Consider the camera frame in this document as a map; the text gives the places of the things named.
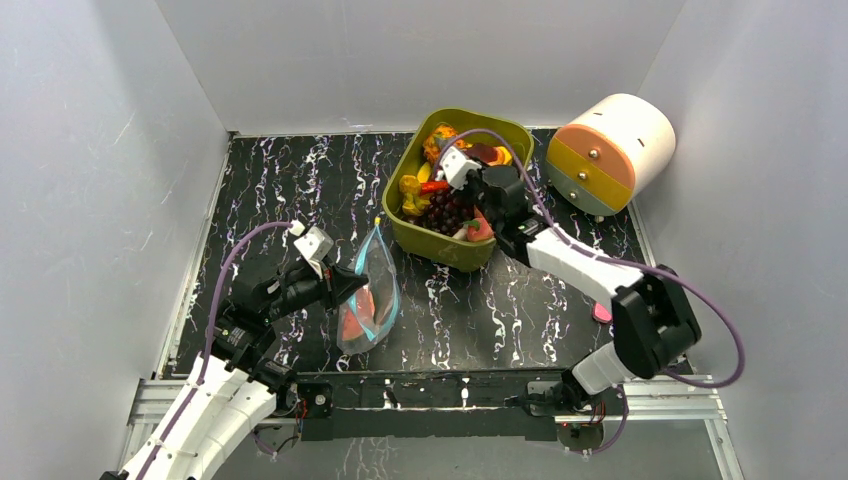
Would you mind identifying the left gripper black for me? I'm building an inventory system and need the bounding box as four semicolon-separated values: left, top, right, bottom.
264;255;369;322

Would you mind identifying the clear zip top bag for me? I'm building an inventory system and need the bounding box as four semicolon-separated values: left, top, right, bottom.
337;218;400;355

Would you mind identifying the watermelon slice toy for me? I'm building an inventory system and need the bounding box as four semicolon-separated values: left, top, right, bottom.
339;286;377;342

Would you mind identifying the red chili toy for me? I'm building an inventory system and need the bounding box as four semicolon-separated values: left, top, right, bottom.
419;181;451;195

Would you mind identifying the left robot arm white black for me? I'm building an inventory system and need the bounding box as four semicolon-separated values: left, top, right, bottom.
102;258;368;479

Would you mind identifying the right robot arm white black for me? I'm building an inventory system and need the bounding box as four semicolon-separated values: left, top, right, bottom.
464;166;702;416

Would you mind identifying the peach toy with leaf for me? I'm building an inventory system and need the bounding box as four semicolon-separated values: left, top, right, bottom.
463;208;494;243

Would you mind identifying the purple grape bunch toy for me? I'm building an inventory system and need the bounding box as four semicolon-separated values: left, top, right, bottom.
420;190;474;237

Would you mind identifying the olive green plastic bin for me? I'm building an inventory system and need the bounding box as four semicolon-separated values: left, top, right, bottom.
382;108;535;272

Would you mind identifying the round pastel drawer cabinet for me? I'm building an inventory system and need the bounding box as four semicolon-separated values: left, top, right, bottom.
545;93;676;217

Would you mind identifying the pink cube block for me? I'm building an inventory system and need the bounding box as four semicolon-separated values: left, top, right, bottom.
592;303;613;325

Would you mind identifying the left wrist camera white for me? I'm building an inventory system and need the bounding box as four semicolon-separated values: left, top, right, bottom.
289;220;334;279

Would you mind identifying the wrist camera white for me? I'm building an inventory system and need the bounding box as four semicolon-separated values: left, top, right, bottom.
289;220;334;279
435;146;482;190

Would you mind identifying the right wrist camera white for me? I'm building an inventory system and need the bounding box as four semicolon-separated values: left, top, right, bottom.
435;146;482;190

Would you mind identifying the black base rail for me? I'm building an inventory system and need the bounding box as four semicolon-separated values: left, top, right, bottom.
135;367;664;444

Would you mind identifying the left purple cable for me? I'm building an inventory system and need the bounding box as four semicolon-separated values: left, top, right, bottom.
132;220;303;480

